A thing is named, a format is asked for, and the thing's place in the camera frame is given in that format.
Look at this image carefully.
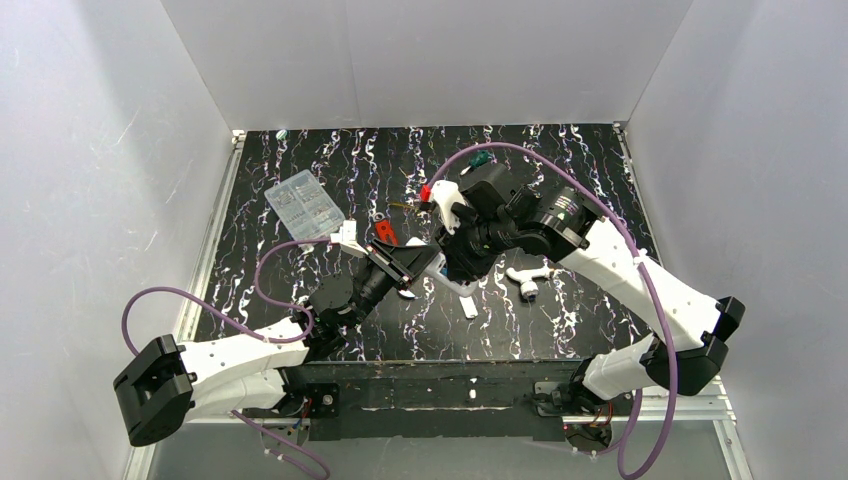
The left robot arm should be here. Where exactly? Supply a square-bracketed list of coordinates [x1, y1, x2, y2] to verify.
[113, 240, 440, 447]

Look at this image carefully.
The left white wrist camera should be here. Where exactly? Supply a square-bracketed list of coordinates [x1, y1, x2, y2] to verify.
[329, 219, 368, 258]

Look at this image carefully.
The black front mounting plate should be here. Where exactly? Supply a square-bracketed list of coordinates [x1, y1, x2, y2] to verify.
[244, 360, 633, 441]

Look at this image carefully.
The red adjustable wrench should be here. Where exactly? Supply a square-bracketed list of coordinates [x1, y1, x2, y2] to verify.
[372, 212, 399, 245]

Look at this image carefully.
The green handled screwdriver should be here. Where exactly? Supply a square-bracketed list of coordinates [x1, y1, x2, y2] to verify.
[466, 150, 493, 171]

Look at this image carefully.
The white battery cover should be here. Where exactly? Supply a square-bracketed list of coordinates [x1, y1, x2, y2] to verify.
[459, 297, 479, 320]

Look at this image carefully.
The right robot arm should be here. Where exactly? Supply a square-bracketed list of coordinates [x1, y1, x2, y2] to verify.
[424, 163, 745, 401]

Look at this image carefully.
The white plastic faucet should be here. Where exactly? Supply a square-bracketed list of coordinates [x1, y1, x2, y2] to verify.
[506, 267, 553, 303]

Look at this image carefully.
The white remote control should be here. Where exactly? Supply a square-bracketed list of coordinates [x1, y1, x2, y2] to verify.
[424, 253, 479, 298]

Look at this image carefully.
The clear plastic screw box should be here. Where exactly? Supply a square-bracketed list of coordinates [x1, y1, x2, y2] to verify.
[264, 170, 345, 240]

